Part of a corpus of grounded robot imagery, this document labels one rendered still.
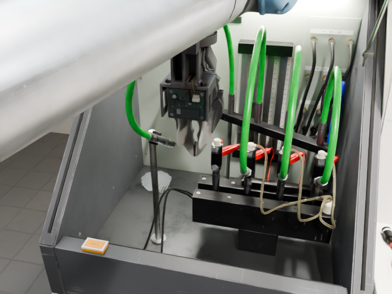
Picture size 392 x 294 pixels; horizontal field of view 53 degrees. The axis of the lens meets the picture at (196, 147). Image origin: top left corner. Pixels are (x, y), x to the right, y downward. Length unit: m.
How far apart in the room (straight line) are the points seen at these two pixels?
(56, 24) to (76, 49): 0.01
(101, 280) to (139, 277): 0.10
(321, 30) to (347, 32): 0.06
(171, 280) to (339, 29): 0.74
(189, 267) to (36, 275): 1.50
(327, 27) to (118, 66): 0.91
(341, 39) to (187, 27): 0.86
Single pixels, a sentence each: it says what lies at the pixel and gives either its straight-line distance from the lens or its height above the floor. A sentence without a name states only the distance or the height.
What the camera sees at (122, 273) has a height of 0.91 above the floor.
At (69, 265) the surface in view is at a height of 0.90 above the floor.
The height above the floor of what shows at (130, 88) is 1.29.
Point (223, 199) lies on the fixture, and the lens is 0.97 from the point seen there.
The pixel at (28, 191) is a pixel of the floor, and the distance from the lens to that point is 2.87.
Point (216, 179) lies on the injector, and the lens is 0.98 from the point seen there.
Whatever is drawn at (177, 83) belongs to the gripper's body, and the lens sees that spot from 0.55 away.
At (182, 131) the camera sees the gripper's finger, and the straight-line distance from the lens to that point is 0.64.
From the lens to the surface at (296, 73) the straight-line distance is 0.78.
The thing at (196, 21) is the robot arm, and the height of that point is 1.51.
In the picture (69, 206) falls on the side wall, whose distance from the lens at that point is 0.96.
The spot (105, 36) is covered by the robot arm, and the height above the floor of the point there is 1.52.
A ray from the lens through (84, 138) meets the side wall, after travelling 0.98.
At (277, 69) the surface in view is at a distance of 1.13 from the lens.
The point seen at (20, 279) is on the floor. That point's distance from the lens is 2.28.
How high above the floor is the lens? 1.57
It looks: 30 degrees down
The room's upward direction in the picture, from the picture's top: straight up
